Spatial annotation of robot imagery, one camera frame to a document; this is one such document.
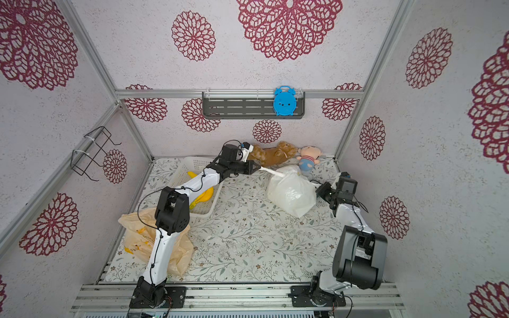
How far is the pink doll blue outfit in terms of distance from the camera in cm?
113

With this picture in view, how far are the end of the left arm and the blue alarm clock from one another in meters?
0.28

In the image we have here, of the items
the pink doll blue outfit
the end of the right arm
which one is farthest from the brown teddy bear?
the end of the right arm

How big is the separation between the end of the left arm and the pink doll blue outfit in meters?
0.40

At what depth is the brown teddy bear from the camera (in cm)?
108

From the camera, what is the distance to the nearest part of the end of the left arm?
2.54 feet

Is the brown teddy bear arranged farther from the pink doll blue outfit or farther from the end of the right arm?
the end of the right arm

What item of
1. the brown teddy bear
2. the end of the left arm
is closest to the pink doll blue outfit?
the brown teddy bear

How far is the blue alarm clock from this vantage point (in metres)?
0.91

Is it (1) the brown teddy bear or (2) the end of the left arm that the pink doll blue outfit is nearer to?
(1) the brown teddy bear

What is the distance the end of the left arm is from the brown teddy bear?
22 centimetres

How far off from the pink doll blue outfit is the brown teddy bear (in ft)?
0.15
